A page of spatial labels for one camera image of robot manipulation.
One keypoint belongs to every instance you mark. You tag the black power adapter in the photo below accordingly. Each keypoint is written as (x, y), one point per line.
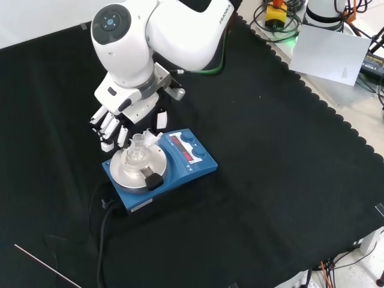
(373, 63)

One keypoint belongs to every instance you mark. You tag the blue base heater steel plate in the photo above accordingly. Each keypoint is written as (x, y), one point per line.
(180, 168)

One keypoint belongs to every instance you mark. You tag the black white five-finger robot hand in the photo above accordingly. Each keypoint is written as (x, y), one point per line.
(120, 96)

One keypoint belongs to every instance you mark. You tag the thin glass rod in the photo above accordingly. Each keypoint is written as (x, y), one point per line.
(48, 266)

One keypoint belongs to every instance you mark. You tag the pale board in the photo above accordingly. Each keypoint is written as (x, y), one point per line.
(328, 55)

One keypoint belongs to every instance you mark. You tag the yellow stop button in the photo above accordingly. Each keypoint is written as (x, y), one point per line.
(276, 16)

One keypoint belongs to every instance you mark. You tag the clear cloth clip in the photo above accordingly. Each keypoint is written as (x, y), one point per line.
(379, 208)

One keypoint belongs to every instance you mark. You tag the clear round-bottom glass flask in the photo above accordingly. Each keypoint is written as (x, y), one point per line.
(137, 154)

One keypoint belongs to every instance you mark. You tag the black bench cloth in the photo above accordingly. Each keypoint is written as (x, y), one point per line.
(270, 180)

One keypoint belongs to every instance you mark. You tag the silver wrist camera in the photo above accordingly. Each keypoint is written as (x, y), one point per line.
(169, 85)

